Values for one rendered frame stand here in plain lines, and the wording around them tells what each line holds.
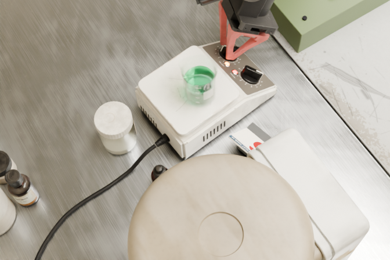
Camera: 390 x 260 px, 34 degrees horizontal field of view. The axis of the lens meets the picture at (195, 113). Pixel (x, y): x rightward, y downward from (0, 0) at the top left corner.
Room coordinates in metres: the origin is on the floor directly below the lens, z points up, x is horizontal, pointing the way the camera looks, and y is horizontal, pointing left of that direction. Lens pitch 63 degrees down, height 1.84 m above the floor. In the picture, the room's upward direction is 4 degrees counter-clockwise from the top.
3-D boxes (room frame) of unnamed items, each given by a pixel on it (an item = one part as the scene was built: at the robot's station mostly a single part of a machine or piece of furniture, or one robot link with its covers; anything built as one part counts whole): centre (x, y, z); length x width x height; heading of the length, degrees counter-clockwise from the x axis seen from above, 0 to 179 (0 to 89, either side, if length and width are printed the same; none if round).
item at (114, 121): (0.44, 0.13, 0.94); 0.06 x 0.06 x 0.08
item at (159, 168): (0.36, 0.06, 0.94); 0.03 x 0.03 x 0.07
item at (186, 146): (0.50, -0.01, 0.94); 0.22 x 0.13 x 0.08; 125
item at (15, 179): (0.35, 0.27, 0.94); 0.04 x 0.04 x 0.09
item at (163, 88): (0.48, 0.01, 0.98); 0.12 x 0.12 x 0.01; 35
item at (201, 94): (0.47, -0.01, 1.02); 0.06 x 0.05 x 0.08; 58
